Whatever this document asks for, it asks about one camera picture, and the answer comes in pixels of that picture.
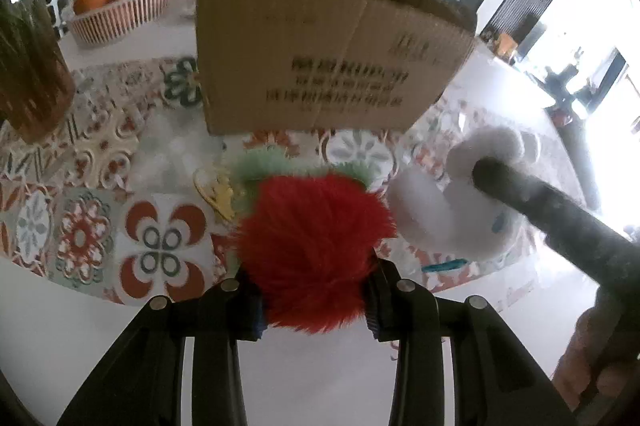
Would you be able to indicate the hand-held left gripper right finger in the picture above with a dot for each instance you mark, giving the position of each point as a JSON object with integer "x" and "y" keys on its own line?
{"x": 385, "y": 306}

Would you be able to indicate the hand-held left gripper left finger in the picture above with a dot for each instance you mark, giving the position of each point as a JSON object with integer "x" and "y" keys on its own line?
{"x": 240, "y": 311}

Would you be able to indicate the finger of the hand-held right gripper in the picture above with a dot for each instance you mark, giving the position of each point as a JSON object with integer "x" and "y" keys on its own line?
{"x": 550, "y": 216}

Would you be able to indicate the red fuzzy strawberry plush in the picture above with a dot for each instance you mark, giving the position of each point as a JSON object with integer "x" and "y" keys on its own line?
{"x": 310, "y": 246}

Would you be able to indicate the white plush toy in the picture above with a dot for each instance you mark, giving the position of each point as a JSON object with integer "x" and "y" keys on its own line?
{"x": 430, "y": 216}

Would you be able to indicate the brown cardboard box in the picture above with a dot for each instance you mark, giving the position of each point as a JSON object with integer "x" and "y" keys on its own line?
{"x": 310, "y": 55}

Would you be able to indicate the person's right hand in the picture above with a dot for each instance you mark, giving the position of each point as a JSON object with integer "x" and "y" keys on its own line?
{"x": 575, "y": 356}

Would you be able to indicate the clear plastic bag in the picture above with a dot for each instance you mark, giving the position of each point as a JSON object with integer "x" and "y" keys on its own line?
{"x": 175, "y": 150}

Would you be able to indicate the patterned table runner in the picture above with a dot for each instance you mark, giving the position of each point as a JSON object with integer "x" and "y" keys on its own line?
{"x": 80, "y": 236}

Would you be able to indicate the brown package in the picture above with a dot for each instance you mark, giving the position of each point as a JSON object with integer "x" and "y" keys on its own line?
{"x": 505, "y": 44}

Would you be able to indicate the glass vase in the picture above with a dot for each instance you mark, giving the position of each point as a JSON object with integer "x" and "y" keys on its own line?
{"x": 35, "y": 80}

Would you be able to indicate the white fruit basket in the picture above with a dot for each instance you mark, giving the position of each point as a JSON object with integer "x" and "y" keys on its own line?
{"x": 125, "y": 18}

